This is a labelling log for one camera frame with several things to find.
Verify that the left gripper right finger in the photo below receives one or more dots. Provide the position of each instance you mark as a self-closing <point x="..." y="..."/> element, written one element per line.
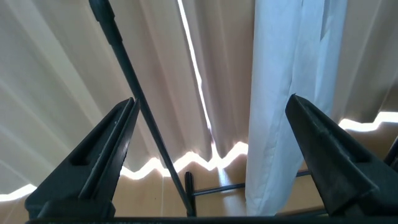
<point x="342" y="174"/>

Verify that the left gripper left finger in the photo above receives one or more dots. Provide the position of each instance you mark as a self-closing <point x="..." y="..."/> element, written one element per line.
<point x="93" y="174"/>

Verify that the pale grey shorts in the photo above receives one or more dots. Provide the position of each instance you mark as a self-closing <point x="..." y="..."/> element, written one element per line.
<point x="273" y="93"/>

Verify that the black clothes rack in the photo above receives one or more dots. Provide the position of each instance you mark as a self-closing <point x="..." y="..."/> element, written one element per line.
<point x="133" y="81"/>

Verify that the beige curtain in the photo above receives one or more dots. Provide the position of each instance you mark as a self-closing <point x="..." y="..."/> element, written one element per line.
<point x="62" y="77"/>

